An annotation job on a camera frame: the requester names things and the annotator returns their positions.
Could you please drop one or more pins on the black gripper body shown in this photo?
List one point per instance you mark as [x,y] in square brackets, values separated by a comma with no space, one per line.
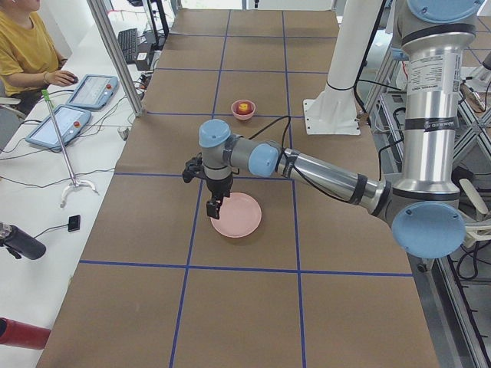
[219,186]

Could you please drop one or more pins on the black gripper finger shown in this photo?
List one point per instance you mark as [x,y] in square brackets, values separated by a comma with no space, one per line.
[213,207]

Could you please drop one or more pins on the pink bowl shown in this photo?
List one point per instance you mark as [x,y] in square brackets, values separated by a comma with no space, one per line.
[242,117]

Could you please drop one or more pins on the red apple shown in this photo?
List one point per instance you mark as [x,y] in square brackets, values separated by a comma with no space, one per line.
[244,108]

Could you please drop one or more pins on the pink plate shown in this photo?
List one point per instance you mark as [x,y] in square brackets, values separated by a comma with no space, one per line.
[239,216]

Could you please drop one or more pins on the small black square device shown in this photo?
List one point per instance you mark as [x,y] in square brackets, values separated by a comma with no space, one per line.
[74,223]

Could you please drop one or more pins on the upper blue teach pendant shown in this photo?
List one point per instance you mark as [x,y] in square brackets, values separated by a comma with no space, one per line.
[93,92]

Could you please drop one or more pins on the blue teach pendant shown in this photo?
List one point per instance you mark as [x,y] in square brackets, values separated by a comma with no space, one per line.
[93,92]
[70,120]

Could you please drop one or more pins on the lower blue teach pendant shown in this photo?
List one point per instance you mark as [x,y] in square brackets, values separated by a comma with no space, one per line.
[70,120]

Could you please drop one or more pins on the black keyboard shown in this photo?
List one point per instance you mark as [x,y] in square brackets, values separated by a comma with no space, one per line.
[128,42]

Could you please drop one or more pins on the black water bottle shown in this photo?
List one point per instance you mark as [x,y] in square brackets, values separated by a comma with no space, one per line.
[20,244]

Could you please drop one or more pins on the metal reacher grabber stick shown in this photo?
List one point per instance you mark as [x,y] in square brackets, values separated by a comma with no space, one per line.
[76,183]

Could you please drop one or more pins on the person in yellow shirt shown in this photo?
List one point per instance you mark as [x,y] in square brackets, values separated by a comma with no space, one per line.
[30,61]

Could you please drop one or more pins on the red water bottle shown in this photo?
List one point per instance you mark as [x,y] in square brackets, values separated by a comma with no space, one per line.
[18,334]

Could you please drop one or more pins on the white pedestal base plate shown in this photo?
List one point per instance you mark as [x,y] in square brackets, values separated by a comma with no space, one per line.
[332,112]

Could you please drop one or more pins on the aluminium frame post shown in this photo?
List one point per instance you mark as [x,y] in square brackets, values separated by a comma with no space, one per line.
[109,40]

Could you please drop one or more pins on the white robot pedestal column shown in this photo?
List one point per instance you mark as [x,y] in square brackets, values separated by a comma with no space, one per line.
[358,22]

